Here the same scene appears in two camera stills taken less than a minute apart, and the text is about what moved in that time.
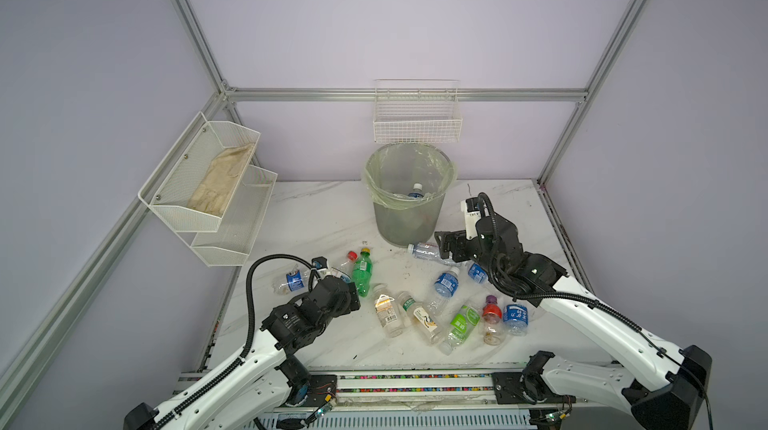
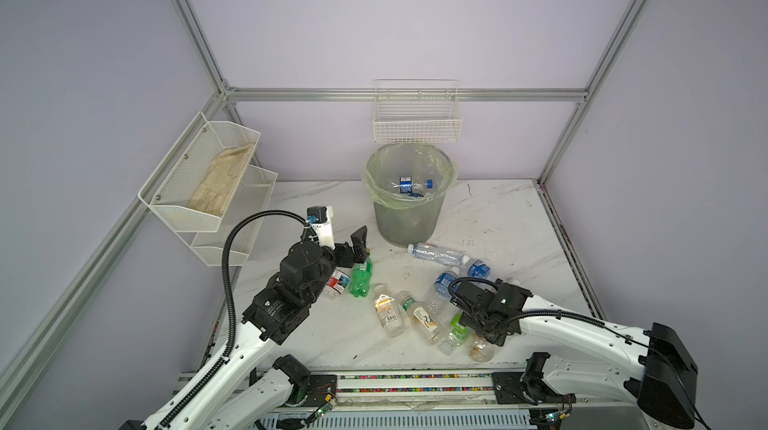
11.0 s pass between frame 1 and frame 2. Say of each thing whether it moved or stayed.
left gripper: moved
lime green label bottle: stayed
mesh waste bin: stayed
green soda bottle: stayed
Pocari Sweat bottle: stayed
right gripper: moved
